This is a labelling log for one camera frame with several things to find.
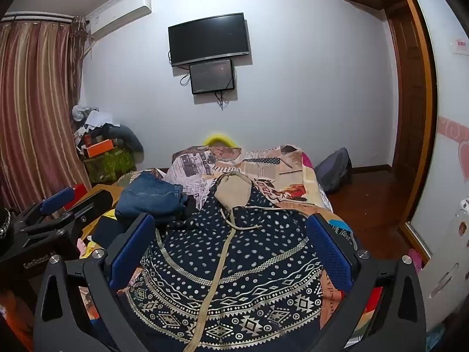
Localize navy patterned large garment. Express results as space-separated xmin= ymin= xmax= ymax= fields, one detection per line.
xmin=119 ymin=172 xmax=323 ymax=351

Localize orange sleeve forearm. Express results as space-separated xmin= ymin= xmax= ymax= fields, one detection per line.
xmin=1 ymin=290 xmax=34 ymax=351

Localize red box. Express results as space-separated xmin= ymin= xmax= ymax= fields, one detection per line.
xmin=64 ymin=184 xmax=88 ymax=210

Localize green patterned cloth pile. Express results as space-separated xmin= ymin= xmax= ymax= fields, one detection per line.
xmin=84 ymin=147 xmax=136 ymax=185

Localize folded blue jeans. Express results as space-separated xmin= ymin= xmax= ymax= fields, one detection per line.
xmin=115 ymin=172 xmax=188 ymax=220

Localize orange box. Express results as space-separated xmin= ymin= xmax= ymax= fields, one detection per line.
xmin=84 ymin=139 xmax=114 ymax=158

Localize dark grey cushion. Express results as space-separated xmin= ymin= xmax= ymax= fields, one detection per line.
xmin=103 ymin=124 xmax=144 ymax=153

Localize pink slipper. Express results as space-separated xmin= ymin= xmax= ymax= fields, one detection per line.
xmin=407 ymin=249 xmax=424 ymax=273

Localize grey backpack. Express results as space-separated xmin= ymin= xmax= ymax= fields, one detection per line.
xmin=314 ymin=147 xmax=352 ymax=193

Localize printed bed blanket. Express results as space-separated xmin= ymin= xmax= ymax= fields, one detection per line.
xmin=117 ymin=144 xmax=359 ymax=250

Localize white appliance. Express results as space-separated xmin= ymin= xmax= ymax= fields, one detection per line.
xmin=418 ymin=199 xmax=469 ymax=331

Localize red striped curtain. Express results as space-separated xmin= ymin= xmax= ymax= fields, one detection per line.
xmin=1 ymin=18 xmax=91 ymax=211

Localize yellow plush object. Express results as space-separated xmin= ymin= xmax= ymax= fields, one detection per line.
xmin=203 ymin=133 xmax=237 ymax=148

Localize small black wall monitor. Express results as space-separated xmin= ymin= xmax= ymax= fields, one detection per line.
xmin=189 ymin=59 xmax=235 ymax=94

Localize brown wooden door frame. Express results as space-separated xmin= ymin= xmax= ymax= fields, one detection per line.
xmin=346 ymin=0 xmax=437 ymax=262

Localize large black wall television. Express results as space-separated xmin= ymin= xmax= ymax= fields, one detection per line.
xmin=168 ymin=13 xmax=250 ymax=67

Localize white wall air conditioner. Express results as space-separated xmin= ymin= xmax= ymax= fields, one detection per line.
xmin=87 ymin=0 xmax=152 ymax=40

